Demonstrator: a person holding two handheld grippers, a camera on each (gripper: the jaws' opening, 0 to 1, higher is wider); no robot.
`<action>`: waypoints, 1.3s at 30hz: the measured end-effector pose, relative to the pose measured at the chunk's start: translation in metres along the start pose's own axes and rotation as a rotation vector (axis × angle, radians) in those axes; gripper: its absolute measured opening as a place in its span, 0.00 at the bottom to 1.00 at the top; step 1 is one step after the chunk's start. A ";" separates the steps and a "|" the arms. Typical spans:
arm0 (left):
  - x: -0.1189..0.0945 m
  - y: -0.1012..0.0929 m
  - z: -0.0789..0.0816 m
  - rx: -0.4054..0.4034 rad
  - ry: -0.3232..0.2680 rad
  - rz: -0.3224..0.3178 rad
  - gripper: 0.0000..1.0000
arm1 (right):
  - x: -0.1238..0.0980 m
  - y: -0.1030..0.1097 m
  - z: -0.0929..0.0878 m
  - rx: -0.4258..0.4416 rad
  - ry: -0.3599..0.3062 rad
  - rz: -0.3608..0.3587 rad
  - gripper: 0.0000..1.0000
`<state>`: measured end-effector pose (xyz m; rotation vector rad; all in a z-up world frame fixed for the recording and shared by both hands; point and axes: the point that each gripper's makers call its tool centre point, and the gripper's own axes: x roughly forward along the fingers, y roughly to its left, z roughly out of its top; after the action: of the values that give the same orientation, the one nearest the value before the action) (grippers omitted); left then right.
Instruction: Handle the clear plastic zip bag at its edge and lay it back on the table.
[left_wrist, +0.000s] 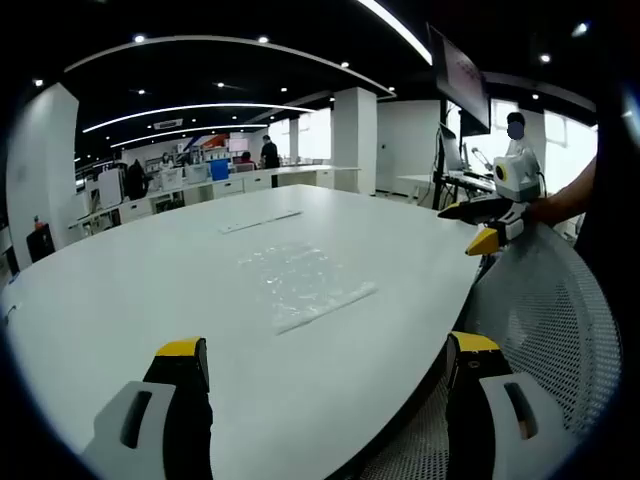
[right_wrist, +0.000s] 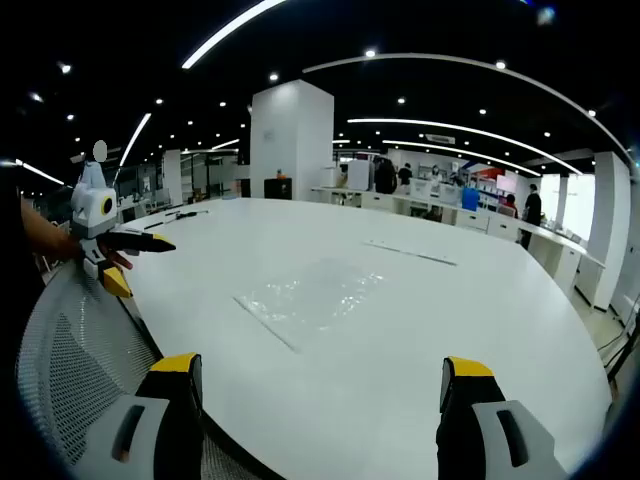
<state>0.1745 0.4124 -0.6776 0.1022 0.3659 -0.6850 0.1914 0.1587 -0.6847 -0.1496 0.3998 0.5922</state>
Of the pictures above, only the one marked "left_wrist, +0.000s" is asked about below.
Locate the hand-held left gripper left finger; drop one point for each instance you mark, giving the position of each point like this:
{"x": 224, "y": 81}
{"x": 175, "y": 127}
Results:
{"x": 150, "y": 410}

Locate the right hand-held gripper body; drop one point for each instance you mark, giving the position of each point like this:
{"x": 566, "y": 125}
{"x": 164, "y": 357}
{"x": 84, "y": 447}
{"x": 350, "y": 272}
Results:
{"x": 520, "y": 172}

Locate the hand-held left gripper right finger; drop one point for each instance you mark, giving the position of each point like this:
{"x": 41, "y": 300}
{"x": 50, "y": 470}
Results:
{"x": 480, "y": 410}

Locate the clear food packaging bag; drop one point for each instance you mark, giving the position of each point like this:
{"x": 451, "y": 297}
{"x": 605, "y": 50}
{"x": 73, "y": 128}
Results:
{"x": 300, "y": 285}

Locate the black desk monitor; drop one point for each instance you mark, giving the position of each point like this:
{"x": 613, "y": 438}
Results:
{"x": 450, "y": 150}

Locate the white desk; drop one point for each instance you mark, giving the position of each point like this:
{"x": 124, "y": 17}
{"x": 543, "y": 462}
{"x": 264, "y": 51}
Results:
{"x": 415, "y": 180}

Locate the grey mesh office chair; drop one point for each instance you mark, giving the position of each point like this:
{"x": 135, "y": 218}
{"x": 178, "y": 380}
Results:
{"x": 550, "y": 310}

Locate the large black hanging monitor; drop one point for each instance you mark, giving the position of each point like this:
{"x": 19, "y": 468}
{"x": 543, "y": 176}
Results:
{"x": 460, "y": 75}

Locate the long white counter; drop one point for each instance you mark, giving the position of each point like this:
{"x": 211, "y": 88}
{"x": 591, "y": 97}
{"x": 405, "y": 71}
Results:
{"x": 300, "y": 175}

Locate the white appliance box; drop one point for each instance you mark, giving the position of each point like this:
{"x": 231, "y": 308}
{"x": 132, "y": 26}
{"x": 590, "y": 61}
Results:
{"x": 110, "y": 190}

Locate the blue storage box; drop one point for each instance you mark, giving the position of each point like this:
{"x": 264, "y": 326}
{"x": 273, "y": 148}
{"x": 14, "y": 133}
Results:
{"x": 219, "y": 170}

